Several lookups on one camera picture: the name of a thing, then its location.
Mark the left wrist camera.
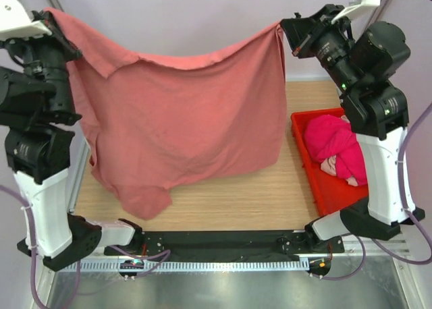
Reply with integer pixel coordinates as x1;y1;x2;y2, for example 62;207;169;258
0;0;52;41

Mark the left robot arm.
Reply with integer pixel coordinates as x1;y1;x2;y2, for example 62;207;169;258
1;11;144;271

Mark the aluminium front rail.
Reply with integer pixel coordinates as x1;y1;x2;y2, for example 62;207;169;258
342;235;410;257

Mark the slotted cable duct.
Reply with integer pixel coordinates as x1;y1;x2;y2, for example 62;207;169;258
59;258;310;273

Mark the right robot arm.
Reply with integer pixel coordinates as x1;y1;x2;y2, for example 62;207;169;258
280;4;425;247

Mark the salmon pink t shirt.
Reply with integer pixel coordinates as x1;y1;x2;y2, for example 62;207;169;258
51;9;287;220

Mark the right aluminium corner post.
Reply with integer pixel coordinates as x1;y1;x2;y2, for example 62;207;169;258
364;0;392;29

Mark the red plastic bin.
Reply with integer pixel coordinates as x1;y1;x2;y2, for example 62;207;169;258
290;108;368;217

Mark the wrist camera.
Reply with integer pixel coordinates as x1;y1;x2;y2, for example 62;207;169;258
0;0;52;41
331;0;381;24

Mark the light pink t shirt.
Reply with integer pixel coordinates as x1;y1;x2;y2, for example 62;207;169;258
320;155;358;186

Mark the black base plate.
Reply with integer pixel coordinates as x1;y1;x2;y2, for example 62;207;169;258
103;230;345;277

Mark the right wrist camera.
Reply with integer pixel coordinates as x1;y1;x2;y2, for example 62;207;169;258
331;0;381;24

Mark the magenta t shirt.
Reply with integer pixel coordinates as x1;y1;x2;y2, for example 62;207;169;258
304;115;367;186

